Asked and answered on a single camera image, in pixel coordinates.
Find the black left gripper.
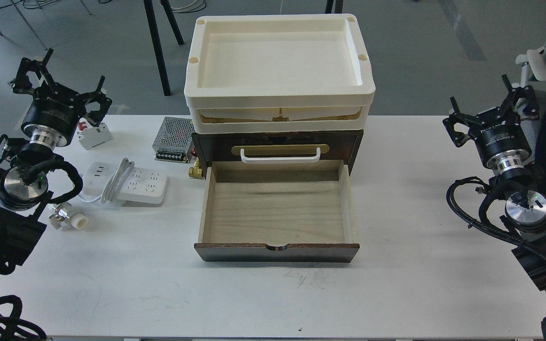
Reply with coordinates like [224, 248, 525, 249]
[10, 48, 113, 147]

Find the brass pipe fitting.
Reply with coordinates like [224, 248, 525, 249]
[188, 158, 204, 179]

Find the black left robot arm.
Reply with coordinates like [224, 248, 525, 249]
[0, 49, 112, 341]

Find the white red circuit breaker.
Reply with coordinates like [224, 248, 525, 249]
[76, 119, 113, 150]

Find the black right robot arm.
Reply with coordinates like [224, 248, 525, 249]
[443, 75, 546, 340]

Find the black table leg stand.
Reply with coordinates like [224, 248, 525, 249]
[144, 0, 185, 97]

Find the cream plastic tray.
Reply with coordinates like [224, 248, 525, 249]
[184, 14, 376, 134]

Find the white power strip with cable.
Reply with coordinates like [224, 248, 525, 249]
[79, 158, 168, 205]

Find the silver mesh power supply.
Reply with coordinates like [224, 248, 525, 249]
[152, 117, 194, 163]

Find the white metal valve fitting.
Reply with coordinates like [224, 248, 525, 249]
[47, 202, 89, 230]

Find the open wooden drawer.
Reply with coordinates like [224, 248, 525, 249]
[194, 160, 360, 262]

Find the white drawer handle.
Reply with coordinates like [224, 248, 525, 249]
[239, 147, 322, 165]

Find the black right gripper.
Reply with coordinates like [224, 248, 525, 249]
[443, 74, 540, 170]

